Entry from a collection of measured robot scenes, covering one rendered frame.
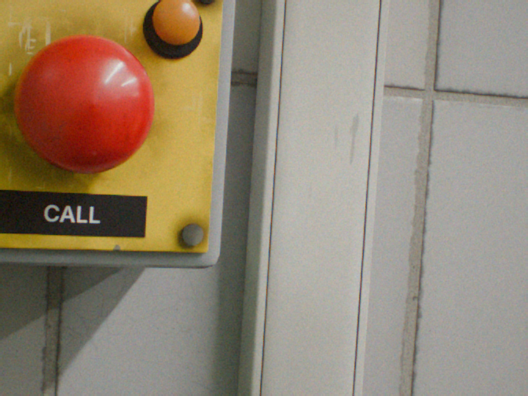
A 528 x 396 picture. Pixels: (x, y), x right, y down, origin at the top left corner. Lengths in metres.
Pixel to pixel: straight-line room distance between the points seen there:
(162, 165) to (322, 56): 0.10
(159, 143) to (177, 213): 0.02
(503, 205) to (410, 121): 0.06
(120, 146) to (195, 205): 0.04
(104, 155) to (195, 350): 0.14
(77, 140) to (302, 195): 0.13
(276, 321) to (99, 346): 0.07
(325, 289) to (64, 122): 0.15
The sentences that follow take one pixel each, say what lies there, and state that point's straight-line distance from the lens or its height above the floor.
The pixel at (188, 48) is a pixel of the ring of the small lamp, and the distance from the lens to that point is 0.31.
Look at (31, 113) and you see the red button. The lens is 0.28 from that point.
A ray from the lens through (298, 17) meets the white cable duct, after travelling 0.39.
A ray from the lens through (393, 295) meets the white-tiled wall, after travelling 0.43.
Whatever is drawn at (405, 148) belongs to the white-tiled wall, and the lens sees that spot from 0.42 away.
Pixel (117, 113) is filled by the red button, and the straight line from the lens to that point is 0.28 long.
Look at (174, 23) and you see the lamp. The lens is 0.30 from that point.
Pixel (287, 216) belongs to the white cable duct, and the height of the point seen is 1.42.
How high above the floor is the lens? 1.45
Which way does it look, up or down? 3 degrees down
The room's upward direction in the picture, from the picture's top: 4 degrees clockwise
